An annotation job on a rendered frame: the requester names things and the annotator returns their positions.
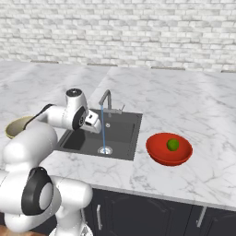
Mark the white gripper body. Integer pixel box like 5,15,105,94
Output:
85,117,102,135

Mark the dark grey sink basin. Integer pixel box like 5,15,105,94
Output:
53,108,144,162

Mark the grey metal sink faucet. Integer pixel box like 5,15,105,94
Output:
98,88,126,119

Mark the red bowl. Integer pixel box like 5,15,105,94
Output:
145,132,195,168

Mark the beige bowl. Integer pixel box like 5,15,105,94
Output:
5,115,35,140

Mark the green lime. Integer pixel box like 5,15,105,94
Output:
166,138,181,152

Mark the blue water stream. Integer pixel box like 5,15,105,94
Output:
100,110,107,154

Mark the grey cabinet door handle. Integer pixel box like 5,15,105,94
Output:
96,204,102,231
195,206,207,229

